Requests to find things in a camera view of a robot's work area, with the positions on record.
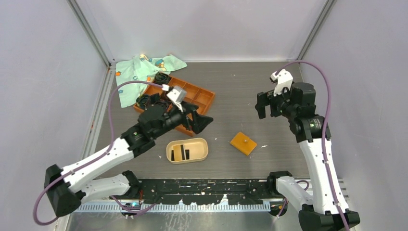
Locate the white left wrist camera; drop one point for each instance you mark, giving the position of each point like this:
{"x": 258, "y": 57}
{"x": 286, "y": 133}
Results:
{"x": 176, "y": 95}

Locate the white slotted cable duct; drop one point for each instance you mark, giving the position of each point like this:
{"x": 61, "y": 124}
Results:
{"x": 111, "y": 207}

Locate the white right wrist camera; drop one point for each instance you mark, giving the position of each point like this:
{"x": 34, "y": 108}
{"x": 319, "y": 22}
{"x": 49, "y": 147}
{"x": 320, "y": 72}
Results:
{"x": 283, "y": 79}

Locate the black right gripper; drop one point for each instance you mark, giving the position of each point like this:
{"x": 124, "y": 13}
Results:
{"x": 265, "y": 98}

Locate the orange leather card holder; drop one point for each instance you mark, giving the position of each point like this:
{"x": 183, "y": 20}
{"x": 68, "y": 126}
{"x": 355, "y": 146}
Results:
{"x": 243, "y": 143}

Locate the black rolled belt top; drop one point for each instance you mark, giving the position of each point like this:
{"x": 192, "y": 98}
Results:
{"x": 162, "y": 78}

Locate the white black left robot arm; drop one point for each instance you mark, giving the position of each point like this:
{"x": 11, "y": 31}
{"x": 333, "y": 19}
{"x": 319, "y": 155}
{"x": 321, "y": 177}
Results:
{"x": 68, "y": 187}

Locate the black rolled belt left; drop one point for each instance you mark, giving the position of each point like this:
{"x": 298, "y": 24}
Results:
{"x": 143, "y": 101}

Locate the black rolled belt large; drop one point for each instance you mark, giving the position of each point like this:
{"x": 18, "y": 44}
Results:
{"x": 157, "y": 99}

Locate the cream oval plastic tray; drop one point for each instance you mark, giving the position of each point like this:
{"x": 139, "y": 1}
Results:
{"x": 198, "y": 148}

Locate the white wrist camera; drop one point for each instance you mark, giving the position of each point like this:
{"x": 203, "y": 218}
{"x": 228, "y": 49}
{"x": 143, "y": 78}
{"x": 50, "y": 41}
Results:
{"x": 176, "y": 95}
{"x": 283, "y": 79}

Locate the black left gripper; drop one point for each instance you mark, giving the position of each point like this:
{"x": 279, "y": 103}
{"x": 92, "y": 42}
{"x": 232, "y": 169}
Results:
{"x": 199, "y": 121}

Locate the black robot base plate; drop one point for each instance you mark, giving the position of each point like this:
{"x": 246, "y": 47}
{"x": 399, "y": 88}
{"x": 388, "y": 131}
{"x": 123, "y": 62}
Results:
{"x": 203, "y": 191}

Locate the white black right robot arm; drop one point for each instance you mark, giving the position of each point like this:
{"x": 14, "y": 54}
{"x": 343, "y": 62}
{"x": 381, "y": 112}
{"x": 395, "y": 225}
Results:
{"x": 326, "y": 208}

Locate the green patterned cloth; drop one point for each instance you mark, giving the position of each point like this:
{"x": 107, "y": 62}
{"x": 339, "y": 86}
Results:
{"x": 142, "y": 68}

